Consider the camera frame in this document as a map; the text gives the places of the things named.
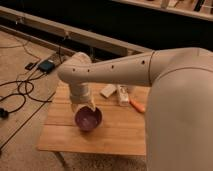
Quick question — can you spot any orange carrot toy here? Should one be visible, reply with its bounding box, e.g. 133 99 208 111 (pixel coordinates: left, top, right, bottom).
130 99 145 113

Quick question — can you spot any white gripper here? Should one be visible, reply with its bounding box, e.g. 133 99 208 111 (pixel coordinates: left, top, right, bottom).
69 83 96 113

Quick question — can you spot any black plug on floor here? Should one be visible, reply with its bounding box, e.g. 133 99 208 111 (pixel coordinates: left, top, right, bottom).
0 108 9 119

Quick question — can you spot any white bottle lying down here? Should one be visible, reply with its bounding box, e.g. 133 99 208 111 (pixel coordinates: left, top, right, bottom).
117 85 129 106

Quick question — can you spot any blue power adapter box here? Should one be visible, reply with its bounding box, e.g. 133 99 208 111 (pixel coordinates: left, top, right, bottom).
38 60 55 73

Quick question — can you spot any purple ceramic bowl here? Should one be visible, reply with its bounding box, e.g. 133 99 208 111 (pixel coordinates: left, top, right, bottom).
75 106 102 131

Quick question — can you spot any black floor cable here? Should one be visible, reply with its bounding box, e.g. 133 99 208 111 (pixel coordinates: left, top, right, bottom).
0 33 71 151

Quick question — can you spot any small black device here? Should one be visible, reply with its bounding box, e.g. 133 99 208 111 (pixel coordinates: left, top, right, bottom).
25 62 38 71

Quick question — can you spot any wooden table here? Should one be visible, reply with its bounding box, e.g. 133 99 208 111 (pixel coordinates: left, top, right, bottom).
37 82 146 157

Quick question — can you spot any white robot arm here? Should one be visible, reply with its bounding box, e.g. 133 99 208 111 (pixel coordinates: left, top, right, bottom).
58 47 213 171

